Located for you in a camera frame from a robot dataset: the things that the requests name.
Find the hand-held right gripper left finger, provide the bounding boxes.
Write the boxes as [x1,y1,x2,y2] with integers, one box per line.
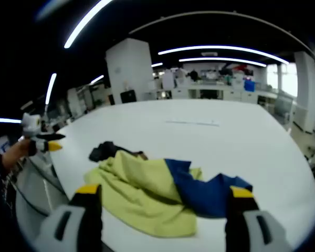
[33,183,104,252]

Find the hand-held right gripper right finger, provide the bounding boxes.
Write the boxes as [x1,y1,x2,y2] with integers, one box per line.
[224,185,295,252]

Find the yellow blue black garment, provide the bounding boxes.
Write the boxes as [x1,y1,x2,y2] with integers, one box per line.
[83,141,254,238]

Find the person's left hand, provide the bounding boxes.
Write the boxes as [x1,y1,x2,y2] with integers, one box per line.
[17,138,32,158]

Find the black chair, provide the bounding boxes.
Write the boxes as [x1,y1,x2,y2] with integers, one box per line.
[120,90,137,104]

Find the white square pillar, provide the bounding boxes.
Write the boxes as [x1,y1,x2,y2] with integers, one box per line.
[293,51,315,133]
[106,38,153,105]

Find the white counter cabinets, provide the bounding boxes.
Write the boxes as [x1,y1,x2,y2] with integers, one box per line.
[144,83,268,104]

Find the long curved ceiling light strip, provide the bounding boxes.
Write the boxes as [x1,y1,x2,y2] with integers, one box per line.
[157,45,290,65]
[178,57,268,68]

